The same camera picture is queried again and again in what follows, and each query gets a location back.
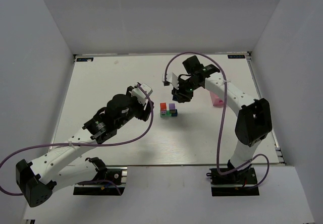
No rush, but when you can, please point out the right blue logo sticker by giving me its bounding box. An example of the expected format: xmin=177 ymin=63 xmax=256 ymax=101
xmin=228 ymin=54 xmax=245 ymax=59

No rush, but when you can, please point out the purple cable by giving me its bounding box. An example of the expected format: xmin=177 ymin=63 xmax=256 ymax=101
xmin=0 ymin=85 xmax=154 ymax=196
xmin=164 ymin=52 xmax=270 ymax=190

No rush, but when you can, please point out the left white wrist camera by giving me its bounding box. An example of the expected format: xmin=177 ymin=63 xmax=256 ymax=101
xmin=130 ymin=82 xmax=153 ymax=106

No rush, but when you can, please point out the red cube block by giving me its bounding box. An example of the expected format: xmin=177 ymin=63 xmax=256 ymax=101
xmin=160 ymin=102 xmax=167 ymax=111

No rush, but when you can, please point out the left blue logo sticker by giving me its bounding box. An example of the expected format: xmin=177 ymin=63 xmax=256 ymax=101
xmin=76 ymin=58 xmax=94 ymax=62

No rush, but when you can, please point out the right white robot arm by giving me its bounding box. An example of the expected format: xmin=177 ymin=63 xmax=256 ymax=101
xmin=163 ymin=52 xmax=273 ymax=176

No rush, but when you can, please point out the pink plastic box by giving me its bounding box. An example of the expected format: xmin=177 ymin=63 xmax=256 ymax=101
xmin=210 ymin=92 xmax=224 ymax=107

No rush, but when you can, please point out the blue logo sticker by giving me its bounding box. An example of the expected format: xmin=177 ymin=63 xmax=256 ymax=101
xmin=76 ymin=58 xmax=94 ymax=62
xmin=228 ymin=54 xmax=245 ymax=59

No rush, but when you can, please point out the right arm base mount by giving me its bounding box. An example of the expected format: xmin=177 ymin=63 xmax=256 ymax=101
xmin=206 ymin=167 xmax=259 ymax=197

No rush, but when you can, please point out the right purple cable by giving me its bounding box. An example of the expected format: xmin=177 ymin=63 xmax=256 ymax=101
xmin=164 ymin=52 xmax=270 ymax=190

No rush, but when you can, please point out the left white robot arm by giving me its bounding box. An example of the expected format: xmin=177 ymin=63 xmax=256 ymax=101
xmin=16 ymin=84 xmax=153 ymax=207

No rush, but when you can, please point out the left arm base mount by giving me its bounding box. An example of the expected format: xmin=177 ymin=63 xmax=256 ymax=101
xmin=73 ymin=157 xmax=127 ymax=196

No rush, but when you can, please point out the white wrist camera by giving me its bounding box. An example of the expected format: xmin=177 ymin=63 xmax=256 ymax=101
xmin=130 ymin=82 xmax=153 ymax=106
xmin=162 ymin=72 xmax=179 ymax=89

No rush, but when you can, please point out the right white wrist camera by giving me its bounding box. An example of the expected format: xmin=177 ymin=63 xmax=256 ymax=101
xmin=162 ymin=72 xmax=179 ymax=89

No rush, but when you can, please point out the green ridged block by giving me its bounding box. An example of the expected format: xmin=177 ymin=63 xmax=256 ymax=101
xmin=160 ymin=111 xmax=171 ymax=118

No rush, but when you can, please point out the small dark blue cube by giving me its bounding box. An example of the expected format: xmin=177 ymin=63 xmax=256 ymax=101
xmin=171 ymin=110 xmax=178 ymax=117

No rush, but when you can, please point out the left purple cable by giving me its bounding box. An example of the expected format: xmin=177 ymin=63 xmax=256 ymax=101
xmin=0 ymin=85 xmax=154 ymax=196

